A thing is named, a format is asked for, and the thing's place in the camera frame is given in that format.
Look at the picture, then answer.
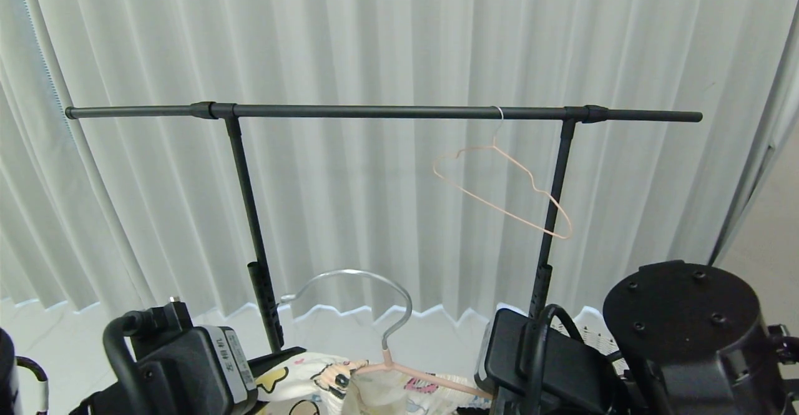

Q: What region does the cream printed garment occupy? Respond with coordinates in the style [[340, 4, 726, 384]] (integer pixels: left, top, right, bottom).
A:
[[255, 351, 495, 415]]

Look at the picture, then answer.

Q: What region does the black clothes rack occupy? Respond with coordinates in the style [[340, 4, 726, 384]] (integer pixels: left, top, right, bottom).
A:
[[64, 101, 703, 353]]

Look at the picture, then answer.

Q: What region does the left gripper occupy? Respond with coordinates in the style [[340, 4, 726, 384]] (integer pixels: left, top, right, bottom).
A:
[[139, 325, 307, 415]]

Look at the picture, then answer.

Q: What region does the pink clothes hanger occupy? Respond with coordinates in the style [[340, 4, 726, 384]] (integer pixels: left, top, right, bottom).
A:
[[432, 106, 573, 240], [278, 269, 495, 401]]

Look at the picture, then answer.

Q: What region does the white laundry basket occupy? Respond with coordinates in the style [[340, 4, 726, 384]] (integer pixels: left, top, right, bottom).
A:
[[549, 306, 622, 366]]

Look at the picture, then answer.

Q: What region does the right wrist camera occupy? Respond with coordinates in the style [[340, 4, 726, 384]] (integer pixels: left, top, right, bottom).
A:
[[474, 308, 628, 415]]

